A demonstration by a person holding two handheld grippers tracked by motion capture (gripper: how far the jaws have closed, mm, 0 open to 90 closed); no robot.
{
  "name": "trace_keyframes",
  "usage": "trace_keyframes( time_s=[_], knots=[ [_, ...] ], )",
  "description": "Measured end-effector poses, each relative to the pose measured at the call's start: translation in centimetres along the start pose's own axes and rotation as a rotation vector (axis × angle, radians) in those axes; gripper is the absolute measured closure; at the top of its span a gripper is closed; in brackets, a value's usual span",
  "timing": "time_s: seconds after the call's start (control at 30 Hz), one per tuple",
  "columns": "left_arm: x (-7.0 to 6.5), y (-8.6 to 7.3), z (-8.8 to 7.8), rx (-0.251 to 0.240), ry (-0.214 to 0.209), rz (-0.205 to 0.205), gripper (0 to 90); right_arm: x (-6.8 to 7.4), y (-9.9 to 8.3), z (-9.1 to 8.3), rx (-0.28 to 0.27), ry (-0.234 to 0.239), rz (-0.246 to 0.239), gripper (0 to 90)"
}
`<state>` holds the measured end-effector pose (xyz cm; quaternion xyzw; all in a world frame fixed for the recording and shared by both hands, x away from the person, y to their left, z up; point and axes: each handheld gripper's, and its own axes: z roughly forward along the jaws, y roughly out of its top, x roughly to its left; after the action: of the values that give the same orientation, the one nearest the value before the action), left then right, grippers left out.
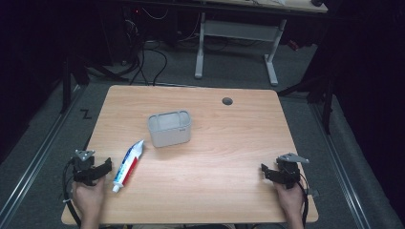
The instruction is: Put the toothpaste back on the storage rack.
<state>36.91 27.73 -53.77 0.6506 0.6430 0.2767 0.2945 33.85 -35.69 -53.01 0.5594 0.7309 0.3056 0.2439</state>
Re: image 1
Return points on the black metal stand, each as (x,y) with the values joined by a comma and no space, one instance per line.
(67,86)
(326,101)

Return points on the person's left hand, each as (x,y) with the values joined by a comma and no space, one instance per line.
(89,198)

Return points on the metal floor rail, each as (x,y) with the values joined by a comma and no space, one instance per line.
(340,165)
(35,159)

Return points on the white red blue toothpaste tube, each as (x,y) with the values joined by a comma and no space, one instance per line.
(129,165)

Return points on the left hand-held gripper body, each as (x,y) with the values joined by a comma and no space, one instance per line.
(83,168)

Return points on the person's right hand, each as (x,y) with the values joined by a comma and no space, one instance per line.
(290,201)

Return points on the dark computer tower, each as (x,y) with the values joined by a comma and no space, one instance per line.
(132,31)

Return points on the round dark table grommet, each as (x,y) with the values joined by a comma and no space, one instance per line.
(227,101)

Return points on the desk with white metal legs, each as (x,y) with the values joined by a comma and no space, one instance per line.
(237,31)

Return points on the grey plastic holder box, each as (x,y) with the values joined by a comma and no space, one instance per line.
(170,133)

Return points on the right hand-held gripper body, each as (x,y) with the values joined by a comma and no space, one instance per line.
(289,173)

